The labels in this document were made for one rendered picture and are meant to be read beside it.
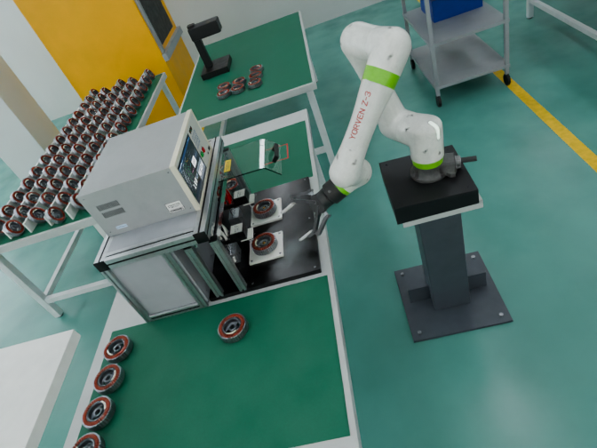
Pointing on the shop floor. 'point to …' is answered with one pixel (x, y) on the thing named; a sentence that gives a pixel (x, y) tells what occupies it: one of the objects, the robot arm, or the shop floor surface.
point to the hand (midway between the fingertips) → (293, 224)
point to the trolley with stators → (457, 41)
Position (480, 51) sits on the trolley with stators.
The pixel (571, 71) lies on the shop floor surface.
